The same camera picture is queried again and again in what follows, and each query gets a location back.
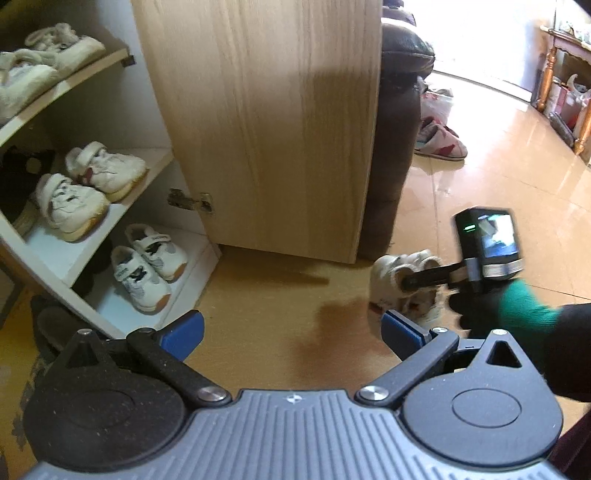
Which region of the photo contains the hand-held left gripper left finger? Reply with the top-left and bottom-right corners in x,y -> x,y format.
59,309 -> 232,409

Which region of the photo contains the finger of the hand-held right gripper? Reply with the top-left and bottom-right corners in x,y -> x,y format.
404,261 -> 467,293

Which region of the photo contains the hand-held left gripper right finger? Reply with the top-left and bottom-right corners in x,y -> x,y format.
355,309 -> 527,409

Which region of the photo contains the cream knit shoe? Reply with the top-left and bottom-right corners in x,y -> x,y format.
368,249 -> 446,329

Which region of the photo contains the white grey strap sneaker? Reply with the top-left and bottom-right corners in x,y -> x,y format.
126,224 -> 188,282
111,246 -> 172,315

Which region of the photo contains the white shoe cabinet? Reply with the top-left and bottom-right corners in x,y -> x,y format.
0,0 -> 223,340

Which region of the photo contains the person's right forearm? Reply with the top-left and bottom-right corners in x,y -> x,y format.
538,302 -> 591,407

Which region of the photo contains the person's right hand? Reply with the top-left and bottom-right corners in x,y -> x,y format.
449,279 -> 563,342

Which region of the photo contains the patterned grey slipper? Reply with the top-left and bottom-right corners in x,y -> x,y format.
413,134 -> 468,162
418,117 -> 460,144

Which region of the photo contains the metal door hinge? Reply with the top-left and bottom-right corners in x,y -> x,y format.
167,188 -> 214,214

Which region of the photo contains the brown leather sofa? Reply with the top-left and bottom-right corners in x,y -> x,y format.
358,21 -> 435,261

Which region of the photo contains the white plastic bag red print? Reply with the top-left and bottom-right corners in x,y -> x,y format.
421,88 -> 455,121

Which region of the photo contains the wooden side table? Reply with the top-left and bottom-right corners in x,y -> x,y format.
536,23 -> 591,158

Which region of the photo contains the person's dark red clothing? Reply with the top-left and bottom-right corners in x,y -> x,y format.
551,401 -> 591,480

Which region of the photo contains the black shoe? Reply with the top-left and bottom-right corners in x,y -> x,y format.
0,147 -> 57,234

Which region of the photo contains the wooden cabinet door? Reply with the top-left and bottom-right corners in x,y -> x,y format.
130,0 -> 384,265

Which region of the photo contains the grey strap sandal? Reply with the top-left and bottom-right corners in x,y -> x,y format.
30,295 -> 95,365

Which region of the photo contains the white maroon strap sneaker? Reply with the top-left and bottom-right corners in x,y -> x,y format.
65,141 -> 149,203
34,173 -> 112,243

